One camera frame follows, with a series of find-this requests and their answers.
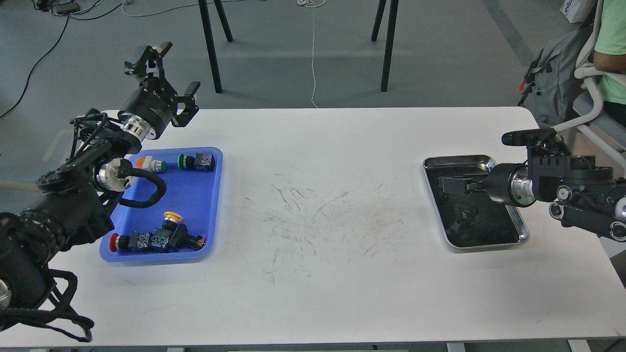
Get grey backpack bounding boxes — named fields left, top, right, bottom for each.
left=518, top=25, right=593, bottom=126

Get white box on floor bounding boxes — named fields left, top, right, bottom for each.
left=560, top=0, right=596, bottom=23

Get yellow push button switch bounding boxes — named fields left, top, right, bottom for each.
left=155, top=211, right=183, bottom=240

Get green push button switch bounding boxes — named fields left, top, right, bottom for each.
left=177, top=153, right=216, bottom=172

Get white chair frame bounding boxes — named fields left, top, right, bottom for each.
left=553, top=0, right=625, bottom=169

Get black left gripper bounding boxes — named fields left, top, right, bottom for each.
left=117, top=42, right=201, bottom=140

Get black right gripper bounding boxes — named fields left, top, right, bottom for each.
left=438, top=163, right=533, bottom=206

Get blue plastic tray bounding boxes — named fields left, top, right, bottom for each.
left=100, top=147, right=223, bottom=263

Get white hanging cord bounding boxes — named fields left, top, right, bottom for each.
left=296, top=0, right=326, bottom=109

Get silver metal tray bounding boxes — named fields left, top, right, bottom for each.
left=423, top=154, right=530, bottom=252

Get black table leg pair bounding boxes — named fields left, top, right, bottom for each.
left=198, top=0, right=233, bottom=94
left=371, top=0, right=400, bottom=93

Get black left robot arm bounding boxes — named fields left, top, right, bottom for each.
left=0, top=42, right=201, bottom=342

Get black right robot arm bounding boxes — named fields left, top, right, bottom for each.
left=436, top=129, right=625, bottom=242

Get person in green shirt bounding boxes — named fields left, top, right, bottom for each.
left=592, top=0, right=626, bottom=126

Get black floor cable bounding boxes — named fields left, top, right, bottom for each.
left=0, top=0, right=124, bottom=119

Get black left table leg pair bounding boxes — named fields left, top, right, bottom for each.
left=198, top=0, right=233, bottom=94

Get orange white industrial switch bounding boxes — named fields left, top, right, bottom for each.
left=134, top=155, right=167, bottom=173

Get black right table leg pair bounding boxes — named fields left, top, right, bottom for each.
left=371, top=0, right=400, bottom=93

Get red push button switch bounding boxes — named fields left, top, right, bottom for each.
left=108, top=231, right=206, bottom=253

